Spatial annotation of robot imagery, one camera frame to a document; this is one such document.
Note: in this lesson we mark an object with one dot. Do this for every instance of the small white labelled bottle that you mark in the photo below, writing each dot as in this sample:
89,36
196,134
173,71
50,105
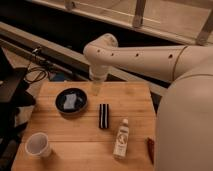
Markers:
121,142

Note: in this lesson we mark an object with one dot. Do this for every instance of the red tool at table edge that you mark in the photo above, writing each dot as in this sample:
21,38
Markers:
150,147

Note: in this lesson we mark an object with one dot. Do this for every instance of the dark chair at left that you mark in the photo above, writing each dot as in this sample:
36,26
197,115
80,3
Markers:
13,95

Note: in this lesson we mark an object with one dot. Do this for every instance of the translucent arm end tip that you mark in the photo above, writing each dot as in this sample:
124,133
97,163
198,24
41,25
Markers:
96,86

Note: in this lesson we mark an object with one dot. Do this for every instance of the white paper cup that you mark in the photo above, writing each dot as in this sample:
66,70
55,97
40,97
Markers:
38,145

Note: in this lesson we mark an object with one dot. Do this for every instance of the black round bowl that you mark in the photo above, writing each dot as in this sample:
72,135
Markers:
80,104

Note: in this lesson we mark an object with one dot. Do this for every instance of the grey sponge in bowl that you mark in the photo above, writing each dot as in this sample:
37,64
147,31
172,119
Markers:
70,101

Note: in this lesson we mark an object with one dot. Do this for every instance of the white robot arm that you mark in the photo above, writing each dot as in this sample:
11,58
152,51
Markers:
183,77

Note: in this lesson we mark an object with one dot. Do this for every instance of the blue object behind table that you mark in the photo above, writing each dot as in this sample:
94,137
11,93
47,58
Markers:
58,78

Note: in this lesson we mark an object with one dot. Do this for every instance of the metal rail beam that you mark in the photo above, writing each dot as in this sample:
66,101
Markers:
16,39

